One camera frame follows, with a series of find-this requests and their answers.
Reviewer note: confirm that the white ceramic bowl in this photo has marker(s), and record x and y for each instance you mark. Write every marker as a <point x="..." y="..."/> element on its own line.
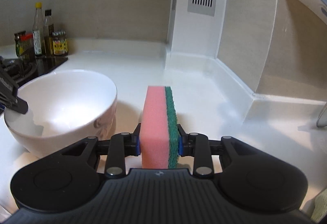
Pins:
<point x="63" y="108"/>

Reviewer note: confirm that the bean paste jar checkered lid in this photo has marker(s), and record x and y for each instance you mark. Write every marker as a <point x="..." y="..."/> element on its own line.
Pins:
<point x="60" y="44"/>

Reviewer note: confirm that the dark lid pickle jar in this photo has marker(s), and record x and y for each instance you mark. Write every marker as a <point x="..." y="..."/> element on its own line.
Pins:
<point x="18" y="43"/>

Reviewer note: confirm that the red lid spice jar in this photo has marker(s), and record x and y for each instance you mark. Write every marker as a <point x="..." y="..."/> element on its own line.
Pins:
<point x="27" y="48"/>

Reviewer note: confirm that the black glass gas stove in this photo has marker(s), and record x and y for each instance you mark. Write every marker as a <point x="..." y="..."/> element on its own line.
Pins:
<point x="23" y="72"/>

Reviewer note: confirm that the clear bottle yellow cap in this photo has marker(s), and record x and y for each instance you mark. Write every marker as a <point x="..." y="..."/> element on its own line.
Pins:
<point x="38" y="32"/>

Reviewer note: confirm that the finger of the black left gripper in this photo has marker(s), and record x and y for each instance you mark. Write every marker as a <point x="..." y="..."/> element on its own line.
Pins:
<point x="19" y="105"/>

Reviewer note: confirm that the dark oil bottle black cap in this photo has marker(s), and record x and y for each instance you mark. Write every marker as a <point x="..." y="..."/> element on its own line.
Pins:
<point x="48" y="32"/>

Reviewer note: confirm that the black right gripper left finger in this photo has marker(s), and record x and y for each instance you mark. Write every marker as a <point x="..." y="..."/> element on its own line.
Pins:
<point x="119" y="147"/>

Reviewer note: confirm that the pink and green sponge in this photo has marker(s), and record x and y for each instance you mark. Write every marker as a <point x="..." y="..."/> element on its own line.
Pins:
<point x="159" y="135"/>

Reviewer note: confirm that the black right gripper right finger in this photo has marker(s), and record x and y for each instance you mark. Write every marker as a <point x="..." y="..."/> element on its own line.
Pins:
<point x="197" y="146"/>

